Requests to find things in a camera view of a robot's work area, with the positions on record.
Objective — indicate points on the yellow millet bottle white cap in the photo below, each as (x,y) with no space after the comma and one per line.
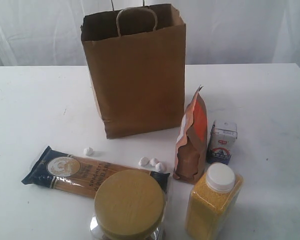
(211,200)

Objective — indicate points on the clear jar gold lid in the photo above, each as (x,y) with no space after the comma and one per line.
(130,205)

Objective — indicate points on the white curtain backdrop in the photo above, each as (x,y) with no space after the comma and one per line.
(47,32)

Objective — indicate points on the brown paper bag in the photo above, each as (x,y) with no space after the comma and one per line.
(136,58)

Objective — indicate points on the spaghetti packet navy blue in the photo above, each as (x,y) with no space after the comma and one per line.
(72,174)

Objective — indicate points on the brown orange coffee pouch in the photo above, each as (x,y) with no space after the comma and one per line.
(192,141)

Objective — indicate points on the white blue milk carton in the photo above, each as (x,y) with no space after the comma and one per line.
(223,135)

